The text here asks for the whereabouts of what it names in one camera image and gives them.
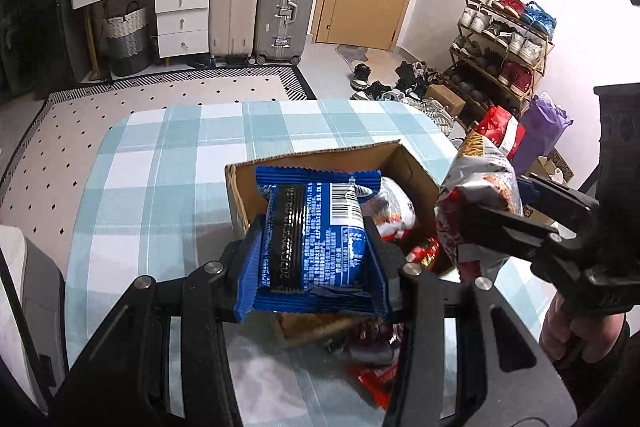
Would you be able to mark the blue snack packet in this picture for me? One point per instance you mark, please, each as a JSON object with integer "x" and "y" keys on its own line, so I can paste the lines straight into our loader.
{"x": 320, "y": 247}

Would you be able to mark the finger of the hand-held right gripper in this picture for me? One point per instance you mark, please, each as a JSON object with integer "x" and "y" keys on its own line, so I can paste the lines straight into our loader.
{"x": 510, "y": 232}
{"x": 555, "y": 199}

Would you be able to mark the brown printed box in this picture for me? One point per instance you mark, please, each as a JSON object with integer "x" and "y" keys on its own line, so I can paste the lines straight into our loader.
{"x": 560, "y": 167}

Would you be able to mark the person's right hand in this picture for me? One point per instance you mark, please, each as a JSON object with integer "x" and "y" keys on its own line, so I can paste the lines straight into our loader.
{"x": 590, "y": 337}

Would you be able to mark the red bag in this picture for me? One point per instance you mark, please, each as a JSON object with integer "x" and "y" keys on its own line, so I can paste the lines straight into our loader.
{"x": 500, "y": 127}

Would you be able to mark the small cardboard box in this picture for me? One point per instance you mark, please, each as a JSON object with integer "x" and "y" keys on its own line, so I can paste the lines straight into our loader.
{"x": 445, "y": 99}

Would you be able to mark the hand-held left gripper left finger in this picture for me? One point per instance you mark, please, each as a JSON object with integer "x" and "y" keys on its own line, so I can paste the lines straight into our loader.
{"x": 227, "y": 277}

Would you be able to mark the white red gold snack packet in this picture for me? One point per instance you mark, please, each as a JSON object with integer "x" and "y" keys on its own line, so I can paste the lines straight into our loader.
{"x": 475, "y": 177}

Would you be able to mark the brown cardboard box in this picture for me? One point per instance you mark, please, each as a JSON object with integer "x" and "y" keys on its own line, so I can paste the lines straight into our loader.
{"x": 410, "y": 167}

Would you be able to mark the silver suitcase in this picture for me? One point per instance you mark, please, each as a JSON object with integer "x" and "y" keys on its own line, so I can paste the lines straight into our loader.
{"x": 285, "y": 7}

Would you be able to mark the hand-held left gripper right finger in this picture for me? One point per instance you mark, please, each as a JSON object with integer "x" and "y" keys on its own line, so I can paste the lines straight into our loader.
{"x": 395, "y": 282}

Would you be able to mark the red packets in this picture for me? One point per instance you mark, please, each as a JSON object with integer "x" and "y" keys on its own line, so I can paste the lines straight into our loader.
{"x": 372, "y": 344}

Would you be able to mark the blue white checked tablecloth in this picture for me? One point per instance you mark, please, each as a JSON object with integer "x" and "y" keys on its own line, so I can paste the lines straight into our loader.
{"x": 165, "y": 187}

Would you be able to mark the white desk with drawers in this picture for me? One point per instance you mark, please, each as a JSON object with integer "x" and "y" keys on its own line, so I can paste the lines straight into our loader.
{"x": 182, "y": 22}

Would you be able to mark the purple bag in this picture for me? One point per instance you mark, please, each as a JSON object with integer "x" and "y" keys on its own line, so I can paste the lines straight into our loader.
{"x": 542, "y": 132}

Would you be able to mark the grey door mat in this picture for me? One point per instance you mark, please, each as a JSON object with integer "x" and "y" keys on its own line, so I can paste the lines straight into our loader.
{"x": 352, "y": 54}

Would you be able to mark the pile of shoes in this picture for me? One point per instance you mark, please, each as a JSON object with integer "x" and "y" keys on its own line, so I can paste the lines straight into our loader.
{"x": 400, "y": 82}

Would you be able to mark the dark grey fridge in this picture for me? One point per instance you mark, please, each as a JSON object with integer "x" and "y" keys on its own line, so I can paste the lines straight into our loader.
{"x": 30, "y": 32}

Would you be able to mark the patterned rug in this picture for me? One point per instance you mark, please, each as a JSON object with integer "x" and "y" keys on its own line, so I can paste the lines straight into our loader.
{"x": 100, "y": 117}

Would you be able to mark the shoe rack full of shoes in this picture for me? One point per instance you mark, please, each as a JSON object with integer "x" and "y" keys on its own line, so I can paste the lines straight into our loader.
{"x": 500, "y": 32}

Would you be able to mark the beige suitcase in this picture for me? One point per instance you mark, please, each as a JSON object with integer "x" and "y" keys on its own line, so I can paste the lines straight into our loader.
{"x": 235, "y": 7}

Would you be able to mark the woven laundry basket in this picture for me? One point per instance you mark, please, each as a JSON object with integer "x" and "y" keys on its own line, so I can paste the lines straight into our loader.
{"x": 127, "y": 42}

